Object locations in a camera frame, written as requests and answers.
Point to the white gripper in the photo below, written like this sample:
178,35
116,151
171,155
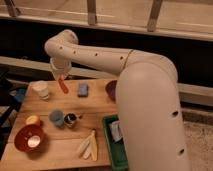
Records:
60,68

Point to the orange bowl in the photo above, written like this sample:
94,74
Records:
21,138

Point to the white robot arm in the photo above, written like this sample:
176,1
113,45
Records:
147,99

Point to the white paper cup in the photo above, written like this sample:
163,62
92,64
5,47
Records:
41,88

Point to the small metal cup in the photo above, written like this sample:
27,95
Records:
70,120

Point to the blue sponge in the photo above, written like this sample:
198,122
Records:
82,90

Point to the blue chair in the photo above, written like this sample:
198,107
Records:
8,100

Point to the purple bowl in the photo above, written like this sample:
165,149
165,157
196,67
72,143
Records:
111,89

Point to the orange-yellow apple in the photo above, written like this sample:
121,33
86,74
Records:
34,119

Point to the white ball in bowl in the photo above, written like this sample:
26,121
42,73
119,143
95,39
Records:
34,141

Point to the grey cloth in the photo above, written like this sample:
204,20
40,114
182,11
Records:
116,131

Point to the peeled banana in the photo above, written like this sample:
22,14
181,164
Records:
88,147

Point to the green plastic tray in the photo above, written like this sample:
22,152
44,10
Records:
116,150

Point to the wooden railing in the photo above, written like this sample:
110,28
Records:
191,19

